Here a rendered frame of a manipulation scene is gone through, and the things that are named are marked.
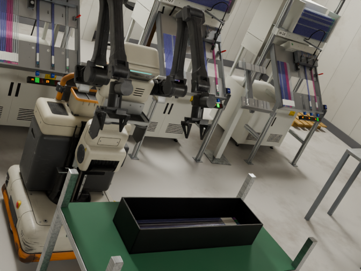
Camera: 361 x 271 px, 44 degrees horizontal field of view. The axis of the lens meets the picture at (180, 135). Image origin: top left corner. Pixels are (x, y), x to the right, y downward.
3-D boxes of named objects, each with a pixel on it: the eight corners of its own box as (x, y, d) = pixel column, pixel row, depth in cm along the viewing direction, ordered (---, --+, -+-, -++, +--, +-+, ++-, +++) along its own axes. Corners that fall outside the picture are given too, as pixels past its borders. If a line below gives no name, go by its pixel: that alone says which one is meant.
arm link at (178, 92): (173, 82, 237) (165, 81, 234) (185, 79, 229) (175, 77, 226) (173, 99, 236) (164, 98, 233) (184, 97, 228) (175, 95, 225)
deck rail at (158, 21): (162, 91, 384) (166, 89, 379) (160, 91, 383) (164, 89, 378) (157, 15, 399) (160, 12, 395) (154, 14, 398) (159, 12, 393)
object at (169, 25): (217, 62, 430) (220, 60, 426) (159, 49, 392) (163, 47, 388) (214, 30, 438) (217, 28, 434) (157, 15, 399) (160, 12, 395)
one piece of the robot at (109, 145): (53, 145, 254) (87, 53, 223) (114, 149, 275) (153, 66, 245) (63, 178, 237) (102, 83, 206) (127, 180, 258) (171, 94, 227)
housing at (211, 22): (213, 34, 438) (223, 28, 427) (172, 23, 409) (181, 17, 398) (213, 27, 439) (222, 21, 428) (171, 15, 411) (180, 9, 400)
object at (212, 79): (222, 98, 421) (224, 97, 418) (164, 89, 382) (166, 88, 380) (220, 79, 425) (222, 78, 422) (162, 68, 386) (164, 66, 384)
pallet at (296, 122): (325, 133, 695) (328, 127, 692) (294, 129, 653) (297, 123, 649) (281, 98, 773) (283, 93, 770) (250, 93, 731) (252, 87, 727)
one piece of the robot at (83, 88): (73, 80, 221) (80, 61, 215) (83, 81, 224) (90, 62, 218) (78, 92, 214) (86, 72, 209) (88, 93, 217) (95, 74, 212)
